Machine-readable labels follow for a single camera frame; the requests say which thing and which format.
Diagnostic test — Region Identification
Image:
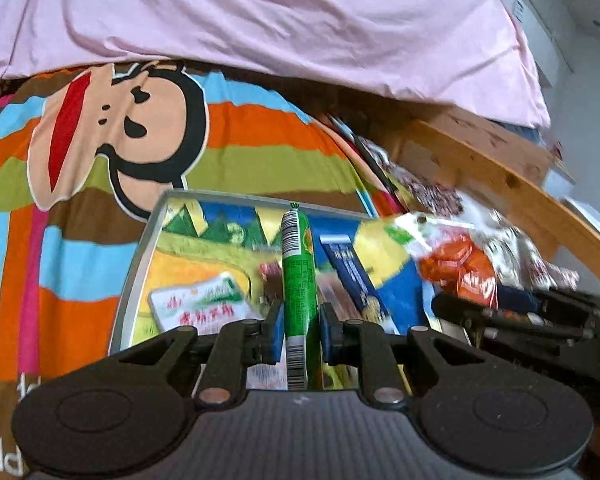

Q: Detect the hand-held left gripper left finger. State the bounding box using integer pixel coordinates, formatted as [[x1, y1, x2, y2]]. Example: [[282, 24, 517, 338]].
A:
[[112, 300, 287, 406]]

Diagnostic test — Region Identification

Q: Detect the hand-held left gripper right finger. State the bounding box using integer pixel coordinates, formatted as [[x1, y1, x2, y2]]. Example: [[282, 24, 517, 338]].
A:
[[320, 302, 486, 406]]

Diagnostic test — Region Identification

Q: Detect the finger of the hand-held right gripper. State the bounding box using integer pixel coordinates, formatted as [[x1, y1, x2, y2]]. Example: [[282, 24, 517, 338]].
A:
[[432, 292, 600, 346], [497, 285, 600, 313]]

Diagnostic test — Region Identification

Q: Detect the orange snack packet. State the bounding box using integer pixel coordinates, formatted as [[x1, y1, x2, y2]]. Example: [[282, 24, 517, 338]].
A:
[[385, 212, 501, 311]]

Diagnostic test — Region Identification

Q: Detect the green sausage stick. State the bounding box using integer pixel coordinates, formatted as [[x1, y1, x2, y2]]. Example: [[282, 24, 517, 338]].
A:
[[280, 202, 326, 391]]

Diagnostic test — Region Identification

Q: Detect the blue snack packet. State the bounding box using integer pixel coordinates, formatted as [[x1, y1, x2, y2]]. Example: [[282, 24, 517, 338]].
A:
[[319, 234, 401, 336]]

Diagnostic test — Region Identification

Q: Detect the white snack packet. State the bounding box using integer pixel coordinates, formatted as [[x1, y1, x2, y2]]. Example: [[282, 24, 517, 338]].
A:
[[147, 272, 263, 336]]

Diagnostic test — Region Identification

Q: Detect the grey tray with dinosaur print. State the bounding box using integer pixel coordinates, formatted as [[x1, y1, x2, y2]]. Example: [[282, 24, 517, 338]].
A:
[[107, 189, 451, 391]]

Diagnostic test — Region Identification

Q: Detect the floral satin quilt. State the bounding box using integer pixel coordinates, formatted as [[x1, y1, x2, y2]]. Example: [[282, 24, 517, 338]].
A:
[[330, 115, 581, 291]]

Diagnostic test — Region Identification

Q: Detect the white box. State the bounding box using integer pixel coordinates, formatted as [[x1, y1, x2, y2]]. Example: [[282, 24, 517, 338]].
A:
[[560, 195, 600, 246]]

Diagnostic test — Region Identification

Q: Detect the monkey printed blanket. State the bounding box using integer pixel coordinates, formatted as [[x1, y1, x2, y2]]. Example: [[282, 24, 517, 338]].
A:
[[0, 60, 416, 480]]

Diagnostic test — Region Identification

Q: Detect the white air conditioner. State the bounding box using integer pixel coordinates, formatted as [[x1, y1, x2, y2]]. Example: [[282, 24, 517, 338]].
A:
[[510, 0, 573, 86]]

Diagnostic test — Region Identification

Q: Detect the pink bed sheet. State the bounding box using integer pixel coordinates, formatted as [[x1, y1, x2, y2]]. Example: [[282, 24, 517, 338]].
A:
[[0, 0, 551, 128]]

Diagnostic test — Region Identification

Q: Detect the wooden bed frame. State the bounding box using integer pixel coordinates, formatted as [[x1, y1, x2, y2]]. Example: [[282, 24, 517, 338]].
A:
[[380, 120, 600, 301]]

